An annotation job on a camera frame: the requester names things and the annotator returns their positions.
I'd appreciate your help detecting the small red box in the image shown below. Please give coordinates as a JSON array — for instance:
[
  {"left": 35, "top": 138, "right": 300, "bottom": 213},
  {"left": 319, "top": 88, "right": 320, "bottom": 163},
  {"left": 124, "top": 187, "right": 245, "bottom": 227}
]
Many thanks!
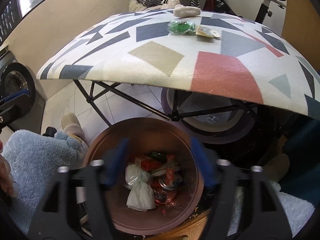
[{"left": 135, "top": 157, "right": 161, "bottom": 172}]

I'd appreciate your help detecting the red soda can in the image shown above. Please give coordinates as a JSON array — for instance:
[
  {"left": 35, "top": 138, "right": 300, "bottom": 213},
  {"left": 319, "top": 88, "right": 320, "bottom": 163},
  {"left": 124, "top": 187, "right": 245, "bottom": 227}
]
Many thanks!
[{"left": 158, "top": 172, "right": 183, "bottom": 191}]

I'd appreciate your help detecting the white tissue bag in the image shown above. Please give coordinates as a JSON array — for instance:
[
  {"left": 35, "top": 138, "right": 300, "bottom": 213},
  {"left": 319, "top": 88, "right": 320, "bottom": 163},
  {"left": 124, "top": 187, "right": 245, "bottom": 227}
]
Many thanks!
[{"left": 125, "top": 164, "right": 156, "bottom": 212}]

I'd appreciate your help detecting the cartoon snack packet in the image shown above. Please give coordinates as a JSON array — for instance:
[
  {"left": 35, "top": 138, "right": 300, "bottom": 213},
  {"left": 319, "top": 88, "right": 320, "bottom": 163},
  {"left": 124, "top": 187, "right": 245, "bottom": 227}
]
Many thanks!
[{"left": 195, "top": 25, "right": 221, "bottom": 38}]

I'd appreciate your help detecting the green transparent snack bag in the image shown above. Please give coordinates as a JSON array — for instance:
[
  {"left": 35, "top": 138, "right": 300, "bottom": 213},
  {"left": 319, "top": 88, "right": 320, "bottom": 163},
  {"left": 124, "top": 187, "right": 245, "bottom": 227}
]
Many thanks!
[{"left": 168, "top": 20, "right": 196, "bottom": 35}]

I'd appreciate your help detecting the small red wrapper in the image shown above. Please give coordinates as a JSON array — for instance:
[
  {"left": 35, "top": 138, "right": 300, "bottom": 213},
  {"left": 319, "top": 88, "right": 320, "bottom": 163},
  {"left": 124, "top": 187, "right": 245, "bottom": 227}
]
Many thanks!
[{"left": 166, "top": 155, "right": 175, "bottom": 186}]

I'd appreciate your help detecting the brown plastic trash bin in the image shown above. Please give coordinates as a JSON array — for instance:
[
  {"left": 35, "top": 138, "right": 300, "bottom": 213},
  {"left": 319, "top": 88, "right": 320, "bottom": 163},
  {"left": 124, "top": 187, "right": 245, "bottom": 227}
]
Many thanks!
[{"left": 84, "top": 118, "right": 204, "bottom": 235}]

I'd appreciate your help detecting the person left hand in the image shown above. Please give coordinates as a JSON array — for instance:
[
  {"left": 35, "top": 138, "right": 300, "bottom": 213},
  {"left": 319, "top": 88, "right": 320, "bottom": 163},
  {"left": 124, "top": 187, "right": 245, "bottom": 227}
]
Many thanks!
[{"left": 0, "top": 139, "right": 20, "bottom": 198}]

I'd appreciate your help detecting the washing machine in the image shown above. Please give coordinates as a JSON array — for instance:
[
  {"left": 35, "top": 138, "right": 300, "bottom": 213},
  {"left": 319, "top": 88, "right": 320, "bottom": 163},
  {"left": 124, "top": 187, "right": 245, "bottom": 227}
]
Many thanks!
[{"left": 0, "top": 44, "right": 46, "bottom": 136}]

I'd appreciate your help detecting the beige slipper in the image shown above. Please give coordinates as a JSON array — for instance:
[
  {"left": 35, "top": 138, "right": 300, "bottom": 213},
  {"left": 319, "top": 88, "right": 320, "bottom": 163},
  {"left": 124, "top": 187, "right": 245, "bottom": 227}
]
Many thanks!
[{"left": 61, "top": 113, "right": 87, "bottom": 144}]

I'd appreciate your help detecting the geometric patterned table cover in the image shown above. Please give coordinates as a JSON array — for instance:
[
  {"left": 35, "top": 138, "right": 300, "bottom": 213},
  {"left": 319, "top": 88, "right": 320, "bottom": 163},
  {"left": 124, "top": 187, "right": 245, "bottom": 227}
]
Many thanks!
[{"left": 36, "top": 10, "right": 319, "bottom": 119}]

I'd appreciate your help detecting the black exercise bike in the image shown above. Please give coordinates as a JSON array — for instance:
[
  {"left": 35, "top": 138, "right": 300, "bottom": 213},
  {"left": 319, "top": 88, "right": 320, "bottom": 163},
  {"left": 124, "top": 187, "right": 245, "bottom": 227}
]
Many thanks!
[{"left": 209, "top": 0, "right": 288, "bottom": 25}]

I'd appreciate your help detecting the black folding table frame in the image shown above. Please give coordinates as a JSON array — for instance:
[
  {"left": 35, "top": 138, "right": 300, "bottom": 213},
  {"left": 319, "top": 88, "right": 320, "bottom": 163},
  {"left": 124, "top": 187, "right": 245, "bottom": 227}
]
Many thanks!
[{"left": 73, "top": 79, "right": 258, "bottom": 127}]

